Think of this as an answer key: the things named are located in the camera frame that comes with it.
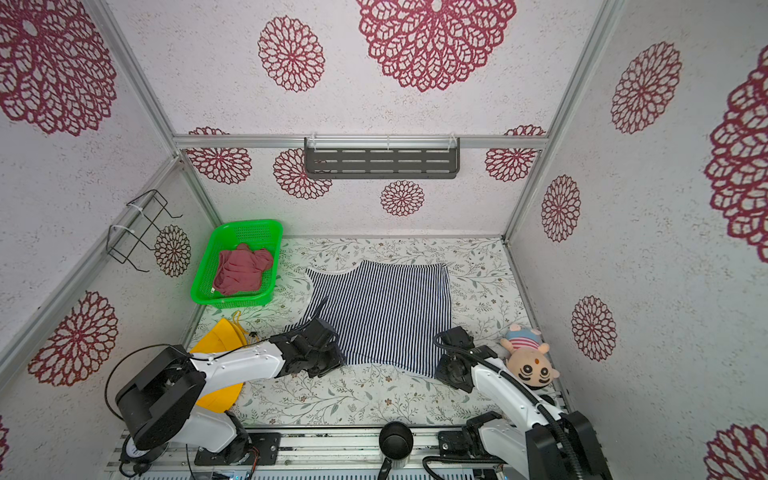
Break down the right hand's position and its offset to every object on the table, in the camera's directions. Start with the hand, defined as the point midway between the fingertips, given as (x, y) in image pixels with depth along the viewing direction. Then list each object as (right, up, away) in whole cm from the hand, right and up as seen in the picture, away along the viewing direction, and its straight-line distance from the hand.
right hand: (444, 372), depth 86 cm
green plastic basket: (-67, +43, +31) cm, 85 cm away
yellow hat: (-67, +10, +7) cm, 68 cm away
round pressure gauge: (-75, -14, -16) cm, 78 cm away
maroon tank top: (-68, +30, +20) cm, 77 cm away
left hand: (-29, +1, +1) cm, 29 cm away
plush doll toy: (+21, +5, -7) cm, 22 cm away
